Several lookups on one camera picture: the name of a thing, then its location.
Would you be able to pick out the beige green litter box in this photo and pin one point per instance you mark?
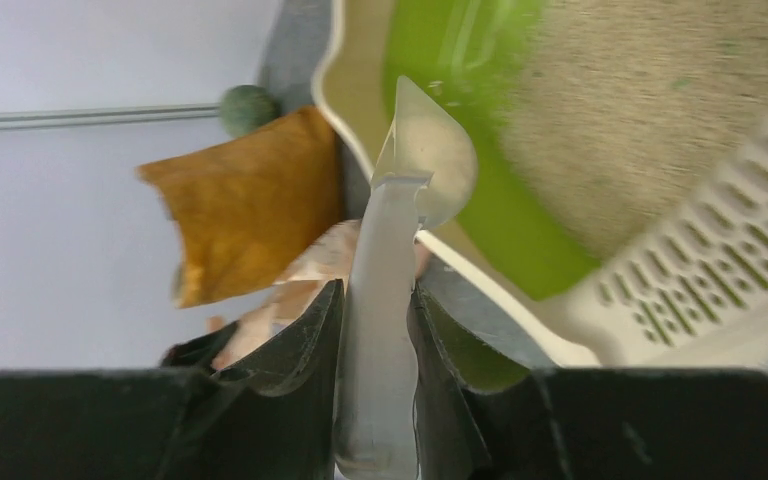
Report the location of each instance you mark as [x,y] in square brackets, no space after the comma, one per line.
[620,214]

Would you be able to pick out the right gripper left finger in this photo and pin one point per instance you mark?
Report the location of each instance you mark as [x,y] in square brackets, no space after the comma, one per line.
[267,416]

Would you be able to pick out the orange paper bag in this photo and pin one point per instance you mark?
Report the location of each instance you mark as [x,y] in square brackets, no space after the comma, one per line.
[247,208]

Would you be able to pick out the green round vegetable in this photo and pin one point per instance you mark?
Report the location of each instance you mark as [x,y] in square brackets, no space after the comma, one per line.
[245,108]

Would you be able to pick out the clear plastic litter scoop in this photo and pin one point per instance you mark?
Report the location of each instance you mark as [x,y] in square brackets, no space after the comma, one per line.
[424,176]

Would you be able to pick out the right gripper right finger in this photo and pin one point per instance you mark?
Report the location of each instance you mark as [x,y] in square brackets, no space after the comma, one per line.
[481,415]

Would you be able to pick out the pink cat litter bag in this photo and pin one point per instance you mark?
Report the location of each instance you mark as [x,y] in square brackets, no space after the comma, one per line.
[329,258]

